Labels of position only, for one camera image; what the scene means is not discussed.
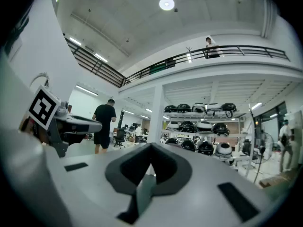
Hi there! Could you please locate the white metal shelf rack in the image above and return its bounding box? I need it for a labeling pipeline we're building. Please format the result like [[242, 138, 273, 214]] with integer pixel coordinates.
[[162, 107, 256, 177]]

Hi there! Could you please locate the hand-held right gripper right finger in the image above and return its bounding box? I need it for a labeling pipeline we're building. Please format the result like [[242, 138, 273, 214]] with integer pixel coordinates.
[[151, 142, 193, 196]]

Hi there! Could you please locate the black railing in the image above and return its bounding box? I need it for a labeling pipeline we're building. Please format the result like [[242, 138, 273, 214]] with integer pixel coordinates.
[[64, 37, 291, 88]]

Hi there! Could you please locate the black office chair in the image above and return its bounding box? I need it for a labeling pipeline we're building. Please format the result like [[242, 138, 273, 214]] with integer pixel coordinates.
[[113, 128, 126, 149]]

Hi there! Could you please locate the green banner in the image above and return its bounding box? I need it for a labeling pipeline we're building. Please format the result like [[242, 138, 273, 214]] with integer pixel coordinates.
[[148, 64, 167, 75]]

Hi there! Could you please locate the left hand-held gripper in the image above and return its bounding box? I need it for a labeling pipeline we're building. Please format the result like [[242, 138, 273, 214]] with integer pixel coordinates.
[[25, 84, 103, 158]]

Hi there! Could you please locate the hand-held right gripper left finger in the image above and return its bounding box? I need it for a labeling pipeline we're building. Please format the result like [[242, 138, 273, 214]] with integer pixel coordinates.
[[105, 142, 152, 196]]

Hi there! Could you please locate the round ceiling light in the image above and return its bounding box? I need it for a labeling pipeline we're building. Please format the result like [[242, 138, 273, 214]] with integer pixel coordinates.
[[159, 0, 176, 11]]

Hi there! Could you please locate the black standing fan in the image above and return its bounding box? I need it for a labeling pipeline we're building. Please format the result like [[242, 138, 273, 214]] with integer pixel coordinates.
[[251, 131, 276, 184]]

